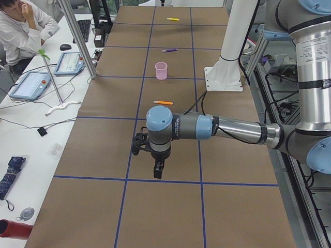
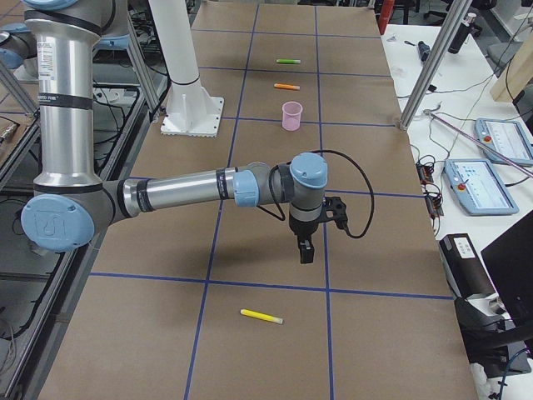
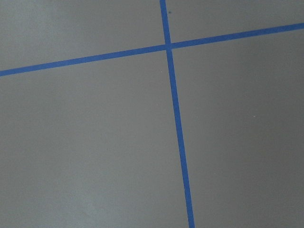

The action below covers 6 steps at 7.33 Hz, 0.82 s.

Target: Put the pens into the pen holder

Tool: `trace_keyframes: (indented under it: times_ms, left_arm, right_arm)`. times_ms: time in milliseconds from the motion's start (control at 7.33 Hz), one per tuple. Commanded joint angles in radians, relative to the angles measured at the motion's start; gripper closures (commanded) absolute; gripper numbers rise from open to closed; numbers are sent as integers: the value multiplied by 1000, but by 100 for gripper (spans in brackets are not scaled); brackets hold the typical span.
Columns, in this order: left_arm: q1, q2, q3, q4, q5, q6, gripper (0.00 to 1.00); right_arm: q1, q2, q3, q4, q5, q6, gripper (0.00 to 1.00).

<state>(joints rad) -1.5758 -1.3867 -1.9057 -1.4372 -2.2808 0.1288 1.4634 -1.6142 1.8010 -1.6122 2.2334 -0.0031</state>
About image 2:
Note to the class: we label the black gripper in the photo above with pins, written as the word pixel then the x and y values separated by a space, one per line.
pixel 302 228

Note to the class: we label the yellow highlighter pen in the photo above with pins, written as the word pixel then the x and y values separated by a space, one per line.
pixel 261 316

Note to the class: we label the orange highlighter pen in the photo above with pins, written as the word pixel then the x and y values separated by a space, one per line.
pixel 284 86

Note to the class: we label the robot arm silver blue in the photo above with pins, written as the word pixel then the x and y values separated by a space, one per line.
pixel 71 203

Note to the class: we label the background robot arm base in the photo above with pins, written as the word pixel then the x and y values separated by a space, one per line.
pixel 19 49

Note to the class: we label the black monitor on arm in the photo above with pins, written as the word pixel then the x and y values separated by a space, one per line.
pixel 491 341

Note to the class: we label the pink mesh pen holder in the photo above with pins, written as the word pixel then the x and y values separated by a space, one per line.
pixel 291 115

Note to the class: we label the black box with label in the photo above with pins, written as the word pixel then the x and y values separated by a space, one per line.
pixel 464 270

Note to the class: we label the near blue teach pendant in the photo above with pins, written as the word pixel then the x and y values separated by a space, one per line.
pixel 478 187

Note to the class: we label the blue teach pendant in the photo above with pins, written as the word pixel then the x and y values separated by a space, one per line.
pixel 507 138
pixel 478 187

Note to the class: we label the far blue teach pendant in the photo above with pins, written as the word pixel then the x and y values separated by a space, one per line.
pixel 507 138

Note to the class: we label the red fire extinguisher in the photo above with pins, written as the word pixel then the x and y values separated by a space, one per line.
pixel 387 9

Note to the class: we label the black bottle on table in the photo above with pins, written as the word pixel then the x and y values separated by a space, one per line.
pixel 462 33

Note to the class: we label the small circuit board with wires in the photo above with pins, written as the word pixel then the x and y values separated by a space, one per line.
pixel 425 166

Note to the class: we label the white pedestal column base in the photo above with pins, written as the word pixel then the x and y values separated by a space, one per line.
pixel 190 110

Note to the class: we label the aluminium frame post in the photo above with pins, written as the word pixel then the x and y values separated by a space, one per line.
pixel 443 40

